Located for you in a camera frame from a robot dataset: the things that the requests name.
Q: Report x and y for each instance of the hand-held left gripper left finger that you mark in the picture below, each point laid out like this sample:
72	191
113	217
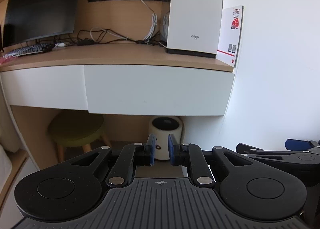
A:
151	150

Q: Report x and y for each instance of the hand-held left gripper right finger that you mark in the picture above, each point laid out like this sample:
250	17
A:
171	151

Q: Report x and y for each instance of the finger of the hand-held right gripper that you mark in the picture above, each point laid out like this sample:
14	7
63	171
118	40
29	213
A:
297	143
247	148

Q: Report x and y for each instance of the white-fronted wooden drawer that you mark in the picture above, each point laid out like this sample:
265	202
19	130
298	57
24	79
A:
155	89

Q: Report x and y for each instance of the white cylindrical bin black lid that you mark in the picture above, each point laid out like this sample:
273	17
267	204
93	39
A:
162	129

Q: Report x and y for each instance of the green stool wooden legs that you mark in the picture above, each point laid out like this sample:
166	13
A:
75	126

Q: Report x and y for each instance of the closed white drawer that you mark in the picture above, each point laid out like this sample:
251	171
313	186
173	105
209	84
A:
42	86

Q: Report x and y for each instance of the black power adapter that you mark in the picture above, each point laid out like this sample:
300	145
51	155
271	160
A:
84	42

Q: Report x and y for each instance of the white computer mouse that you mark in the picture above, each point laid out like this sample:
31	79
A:
60	44

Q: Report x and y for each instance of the white computer case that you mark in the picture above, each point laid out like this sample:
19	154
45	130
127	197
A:
195	6

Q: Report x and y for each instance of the black keyboard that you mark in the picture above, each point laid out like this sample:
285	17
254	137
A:
27	49

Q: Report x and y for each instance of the pink patterned object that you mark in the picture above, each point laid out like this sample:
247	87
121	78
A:
4	61

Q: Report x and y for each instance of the black computer monitor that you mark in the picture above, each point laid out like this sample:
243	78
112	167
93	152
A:
40	9

